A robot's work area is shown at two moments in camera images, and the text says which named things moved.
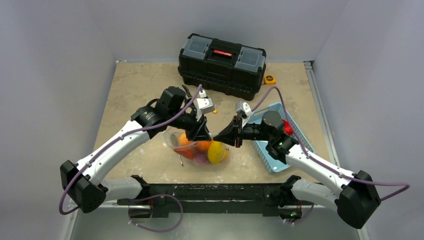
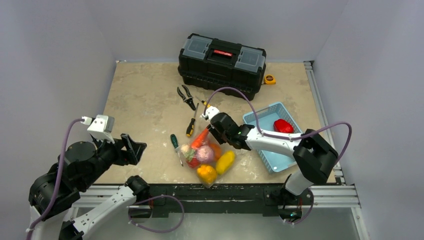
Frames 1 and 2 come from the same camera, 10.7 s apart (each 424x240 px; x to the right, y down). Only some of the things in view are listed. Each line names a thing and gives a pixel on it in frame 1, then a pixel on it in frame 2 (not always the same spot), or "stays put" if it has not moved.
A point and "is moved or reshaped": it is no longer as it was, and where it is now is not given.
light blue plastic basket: (272, 164) stays put
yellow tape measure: (269, 79) stays put
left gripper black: (198, 130) -> (134, 149)
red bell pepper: (287, 128) stays put
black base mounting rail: (212, 198) stays put
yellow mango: (217, 152) -> (225, 162)
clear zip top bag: (200, 152) is moved or reshaped
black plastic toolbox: (229, 68) stays put
